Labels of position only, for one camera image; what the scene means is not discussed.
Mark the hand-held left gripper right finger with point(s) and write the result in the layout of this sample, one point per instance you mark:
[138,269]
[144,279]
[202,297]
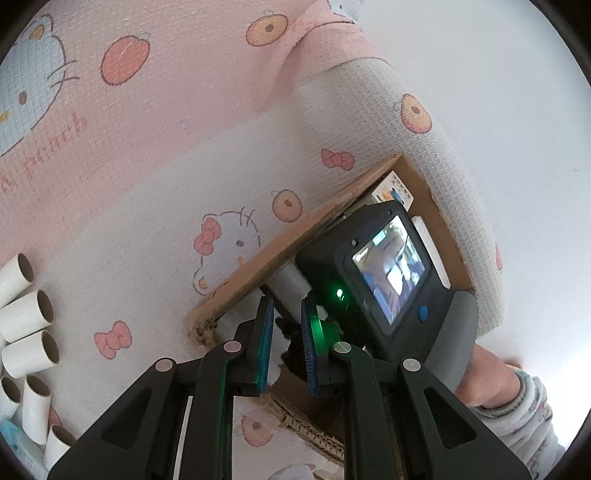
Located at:
[308,355]

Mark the pile of white paper tubes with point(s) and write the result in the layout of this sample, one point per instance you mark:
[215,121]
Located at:
[27,318]

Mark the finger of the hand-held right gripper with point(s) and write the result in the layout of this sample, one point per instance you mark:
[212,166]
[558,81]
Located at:
[292,346]

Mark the green white carton pack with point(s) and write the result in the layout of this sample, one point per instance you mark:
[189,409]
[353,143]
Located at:
[397,184]

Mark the light blue tissue packet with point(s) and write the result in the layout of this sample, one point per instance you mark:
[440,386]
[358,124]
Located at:
[18,443]

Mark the pink cartoon printed blanket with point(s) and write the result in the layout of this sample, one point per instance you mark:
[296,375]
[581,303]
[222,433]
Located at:
[184,161]

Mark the brown cardboard box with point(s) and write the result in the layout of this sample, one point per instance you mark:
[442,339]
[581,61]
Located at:
[277,249]

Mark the white cardboard roll core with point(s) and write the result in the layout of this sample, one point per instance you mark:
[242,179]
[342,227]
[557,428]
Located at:
[235,314]
[288,281]

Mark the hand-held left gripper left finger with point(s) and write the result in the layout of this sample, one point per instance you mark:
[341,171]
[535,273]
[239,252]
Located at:
[264,346]

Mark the person's right forearm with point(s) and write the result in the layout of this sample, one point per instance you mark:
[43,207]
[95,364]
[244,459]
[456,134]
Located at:
[489,378]

